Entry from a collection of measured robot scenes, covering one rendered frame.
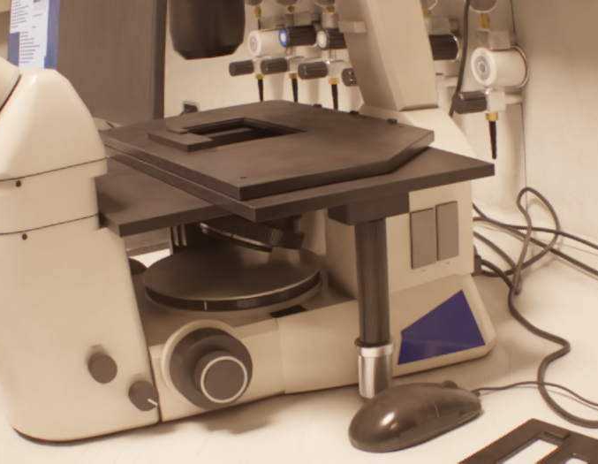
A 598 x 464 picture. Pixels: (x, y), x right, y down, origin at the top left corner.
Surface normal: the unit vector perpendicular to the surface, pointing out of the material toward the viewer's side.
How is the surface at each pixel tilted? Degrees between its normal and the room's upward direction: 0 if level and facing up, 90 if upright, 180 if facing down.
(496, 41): 90
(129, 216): 0
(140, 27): 86
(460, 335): 48
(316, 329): 64
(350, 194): 90
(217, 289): 0
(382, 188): 90
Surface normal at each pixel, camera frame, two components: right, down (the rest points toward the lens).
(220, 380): 0.48, 0.21
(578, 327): -0.07, -0.96
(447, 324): 0.29, -0.48
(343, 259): -0.88, 0.19
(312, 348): 0.17, 0.26
